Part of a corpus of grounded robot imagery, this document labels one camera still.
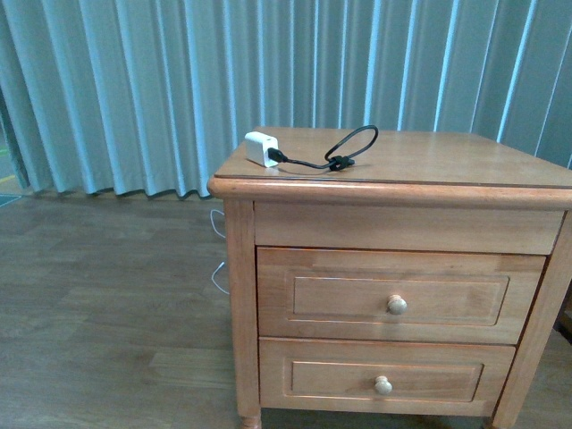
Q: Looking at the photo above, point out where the black charger cable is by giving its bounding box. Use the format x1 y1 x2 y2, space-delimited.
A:
267 124 380 172

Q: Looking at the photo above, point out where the white charger block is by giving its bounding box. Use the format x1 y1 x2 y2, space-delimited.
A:
245 131 279 168

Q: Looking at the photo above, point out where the wooden drawer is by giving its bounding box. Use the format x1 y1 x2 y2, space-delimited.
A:
257 248 545 345
259 338 515 416

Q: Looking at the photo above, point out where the wooden nightstand cabinet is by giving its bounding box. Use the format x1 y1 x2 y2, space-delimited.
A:
208 131 571 428

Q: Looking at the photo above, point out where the pale green curtain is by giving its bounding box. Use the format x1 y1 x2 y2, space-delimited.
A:
1 1 571 195

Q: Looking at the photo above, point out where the white cable on floor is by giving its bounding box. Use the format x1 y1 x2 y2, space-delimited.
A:
209 208 230 296

